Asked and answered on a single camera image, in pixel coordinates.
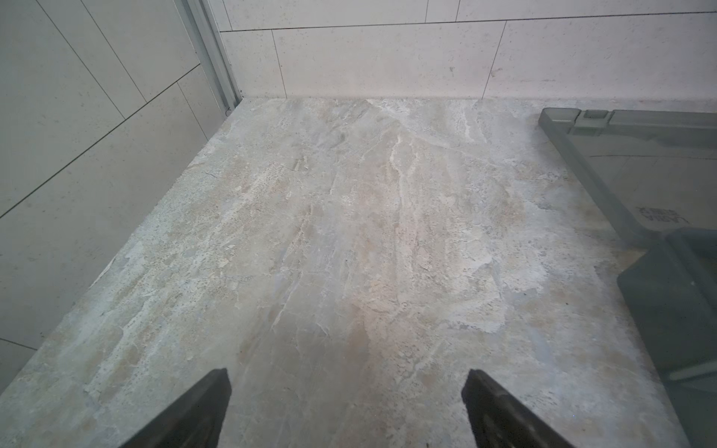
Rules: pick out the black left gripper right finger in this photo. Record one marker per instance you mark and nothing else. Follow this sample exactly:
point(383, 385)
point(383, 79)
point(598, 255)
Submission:
point(498, 419)

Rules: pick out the translucent grey organizer box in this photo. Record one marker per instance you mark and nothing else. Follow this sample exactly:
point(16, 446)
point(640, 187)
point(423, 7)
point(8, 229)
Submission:
point(653, 176)

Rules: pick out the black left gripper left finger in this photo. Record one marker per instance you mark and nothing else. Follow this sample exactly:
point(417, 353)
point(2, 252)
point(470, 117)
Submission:
point(195, 419)

